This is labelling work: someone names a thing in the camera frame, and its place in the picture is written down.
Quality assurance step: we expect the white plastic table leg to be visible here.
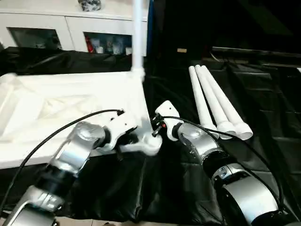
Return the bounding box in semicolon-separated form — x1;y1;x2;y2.
194;65;237;140
131;0;150;80
189;65;219;139
200;65;253;141

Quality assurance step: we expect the white plastic table top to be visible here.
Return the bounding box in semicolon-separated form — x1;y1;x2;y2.
0;68;163;170

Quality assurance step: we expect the black table mat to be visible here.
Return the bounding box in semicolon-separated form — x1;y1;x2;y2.
0;46;301;224

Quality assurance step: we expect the black box with tan label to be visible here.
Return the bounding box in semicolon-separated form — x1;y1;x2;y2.
148;0;212;64

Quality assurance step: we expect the dark long bar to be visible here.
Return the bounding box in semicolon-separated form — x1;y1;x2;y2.
211;46;301;59

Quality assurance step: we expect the white glass-door cabinet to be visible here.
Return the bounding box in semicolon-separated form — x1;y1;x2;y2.
0;0;149;57

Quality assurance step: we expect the dark bundle on cabinet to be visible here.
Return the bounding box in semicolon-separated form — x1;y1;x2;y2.
79;0;103;12

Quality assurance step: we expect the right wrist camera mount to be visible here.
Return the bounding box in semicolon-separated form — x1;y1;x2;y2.
155;100;185;142

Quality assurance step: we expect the black left camera cable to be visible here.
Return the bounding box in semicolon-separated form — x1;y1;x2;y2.
0;108;125;208

